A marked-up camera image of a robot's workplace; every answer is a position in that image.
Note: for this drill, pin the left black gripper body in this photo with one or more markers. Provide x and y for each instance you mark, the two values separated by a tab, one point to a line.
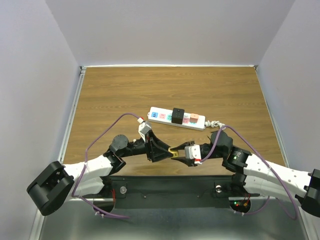
139	147

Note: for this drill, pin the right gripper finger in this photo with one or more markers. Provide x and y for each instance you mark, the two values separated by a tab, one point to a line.
183	145
184	160

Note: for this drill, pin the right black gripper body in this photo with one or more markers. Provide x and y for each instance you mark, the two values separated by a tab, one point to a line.
207	149

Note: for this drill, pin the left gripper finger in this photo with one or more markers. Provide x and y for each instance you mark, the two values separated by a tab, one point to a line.
157	143
160	155

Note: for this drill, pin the yellow plug adapter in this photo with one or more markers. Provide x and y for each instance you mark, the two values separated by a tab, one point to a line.
174	152

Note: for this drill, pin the white power strip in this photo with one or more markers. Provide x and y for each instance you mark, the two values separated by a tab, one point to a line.
163	116

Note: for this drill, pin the black cube socket adapter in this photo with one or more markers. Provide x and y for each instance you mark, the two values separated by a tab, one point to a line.
177	116

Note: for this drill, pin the pink plug adapter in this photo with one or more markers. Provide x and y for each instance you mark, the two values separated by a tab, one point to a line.
193	118

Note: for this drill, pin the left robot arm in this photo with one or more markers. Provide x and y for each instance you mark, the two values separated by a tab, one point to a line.
58	183

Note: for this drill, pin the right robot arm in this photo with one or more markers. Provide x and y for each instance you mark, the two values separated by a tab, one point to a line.
254	174

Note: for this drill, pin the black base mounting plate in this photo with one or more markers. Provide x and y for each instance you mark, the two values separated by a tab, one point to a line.
169	192

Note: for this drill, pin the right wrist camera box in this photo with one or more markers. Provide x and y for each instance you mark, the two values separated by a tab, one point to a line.
193	153

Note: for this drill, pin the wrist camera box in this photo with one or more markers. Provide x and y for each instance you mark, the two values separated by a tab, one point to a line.
193	153
143	128

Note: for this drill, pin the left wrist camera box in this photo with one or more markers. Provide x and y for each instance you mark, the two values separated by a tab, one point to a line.
143	128

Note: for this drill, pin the aluminium frame rail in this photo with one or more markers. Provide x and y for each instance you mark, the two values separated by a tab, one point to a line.
39	218

